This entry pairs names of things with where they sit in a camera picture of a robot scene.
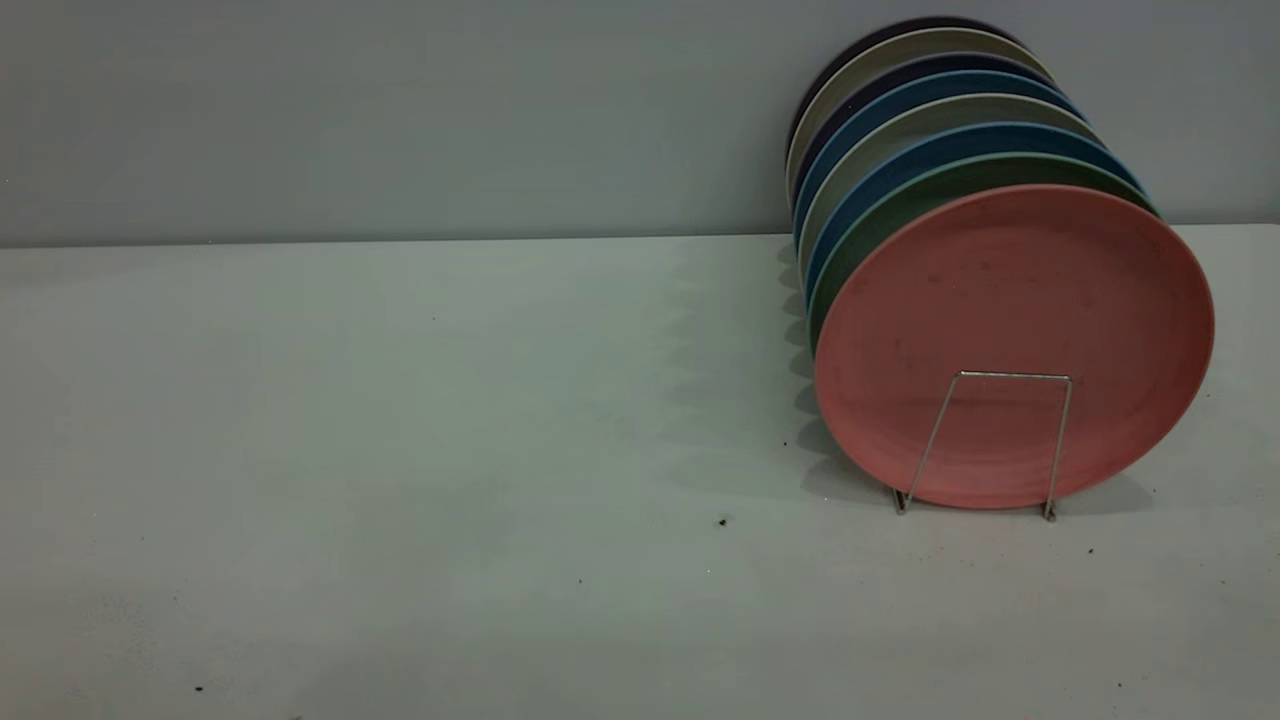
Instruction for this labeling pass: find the green round plate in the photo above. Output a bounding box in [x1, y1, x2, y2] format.
[808, 152, 1161, 353]

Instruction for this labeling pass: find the blue round plate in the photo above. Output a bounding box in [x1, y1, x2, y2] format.
[792, 69, 1087, 247]
[803, 122, 1147, 303]

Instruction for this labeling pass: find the beige round plate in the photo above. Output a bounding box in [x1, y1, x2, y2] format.
[797, 93, 1107, 279]
[785, 27, 1052, 204]

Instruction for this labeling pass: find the dark brown round plate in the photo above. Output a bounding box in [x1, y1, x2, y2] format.
[787, 16, 1022, 151]

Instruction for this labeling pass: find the silver wire plate rack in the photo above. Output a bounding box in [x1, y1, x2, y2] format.
[893, 370, 1073, 523]

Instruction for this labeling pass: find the dark purple round plate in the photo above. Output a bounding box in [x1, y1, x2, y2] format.
[790, 52, 1057, 206]

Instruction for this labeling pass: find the pink round plate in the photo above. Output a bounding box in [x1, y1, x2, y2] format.
[814, 184, 1216, 511]

